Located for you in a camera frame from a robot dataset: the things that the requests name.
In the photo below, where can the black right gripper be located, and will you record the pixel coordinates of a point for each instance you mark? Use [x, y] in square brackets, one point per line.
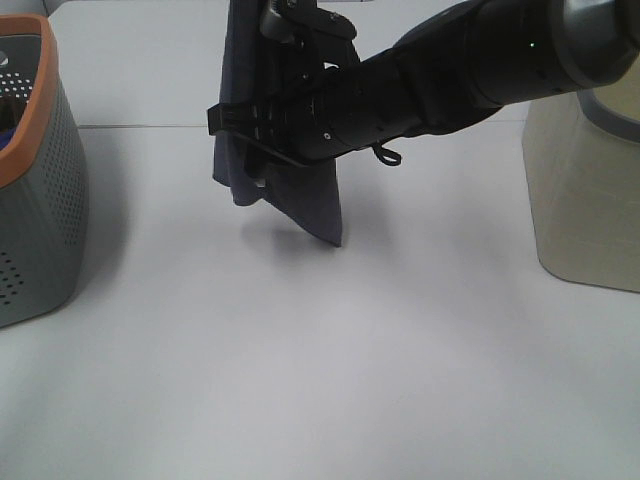
[307, 103]

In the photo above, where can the dark navy towel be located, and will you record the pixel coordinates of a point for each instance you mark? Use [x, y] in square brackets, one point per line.
[309, 197]

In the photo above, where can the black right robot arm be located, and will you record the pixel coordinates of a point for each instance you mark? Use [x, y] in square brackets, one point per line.
[476, 57]

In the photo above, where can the beige basket with grey rim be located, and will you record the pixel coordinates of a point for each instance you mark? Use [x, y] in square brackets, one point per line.
[581, 157]

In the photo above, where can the grey basket with orange rim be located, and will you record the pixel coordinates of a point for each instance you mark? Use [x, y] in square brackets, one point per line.
[44, 185]

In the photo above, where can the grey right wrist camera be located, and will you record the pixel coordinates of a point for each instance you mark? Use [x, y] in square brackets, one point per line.
[279, 20]

